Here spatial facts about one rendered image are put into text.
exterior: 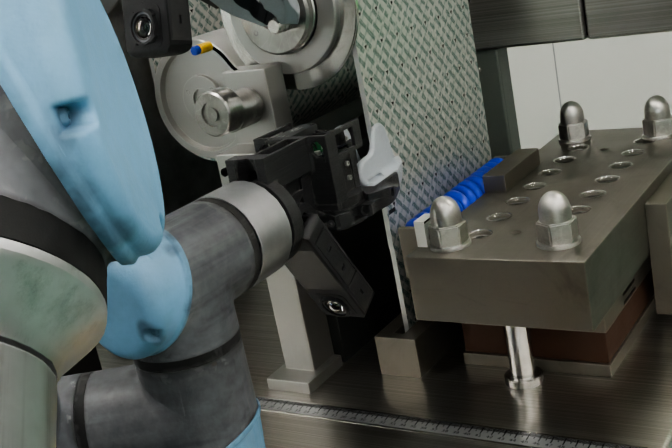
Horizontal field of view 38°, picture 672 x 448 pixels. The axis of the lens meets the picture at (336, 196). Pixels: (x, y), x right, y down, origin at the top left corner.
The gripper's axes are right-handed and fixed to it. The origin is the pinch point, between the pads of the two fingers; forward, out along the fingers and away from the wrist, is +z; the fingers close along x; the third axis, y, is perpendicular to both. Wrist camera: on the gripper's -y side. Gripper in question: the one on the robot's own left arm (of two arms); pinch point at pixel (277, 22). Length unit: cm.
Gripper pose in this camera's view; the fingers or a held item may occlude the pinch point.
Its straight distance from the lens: 84.6
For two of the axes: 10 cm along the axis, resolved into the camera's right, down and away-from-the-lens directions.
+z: 5.2, 3.6, 7.8
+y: 1.9, -9.3, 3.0
